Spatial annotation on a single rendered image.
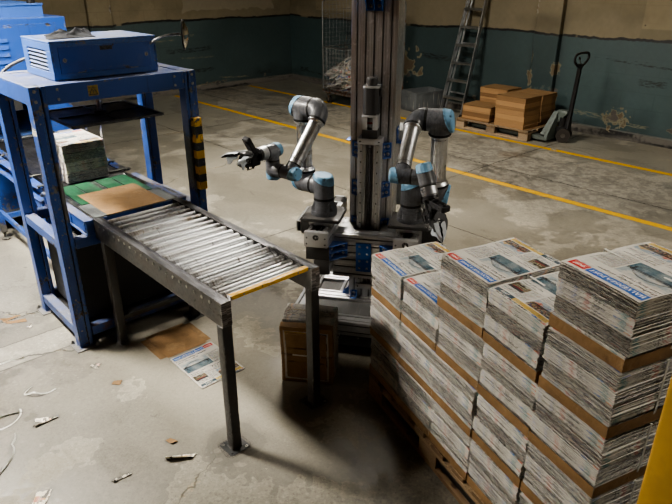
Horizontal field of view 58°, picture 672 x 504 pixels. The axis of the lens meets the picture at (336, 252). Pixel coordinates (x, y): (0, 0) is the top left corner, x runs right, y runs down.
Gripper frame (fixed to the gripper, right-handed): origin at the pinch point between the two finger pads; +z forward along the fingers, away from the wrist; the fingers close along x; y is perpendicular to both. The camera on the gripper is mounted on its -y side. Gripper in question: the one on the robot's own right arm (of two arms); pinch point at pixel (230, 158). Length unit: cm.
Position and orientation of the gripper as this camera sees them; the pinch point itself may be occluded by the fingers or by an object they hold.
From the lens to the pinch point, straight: 308.0
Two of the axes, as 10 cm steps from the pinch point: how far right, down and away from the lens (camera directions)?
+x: -7.7, -3.8, 5.1
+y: -1.1, 8.7, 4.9
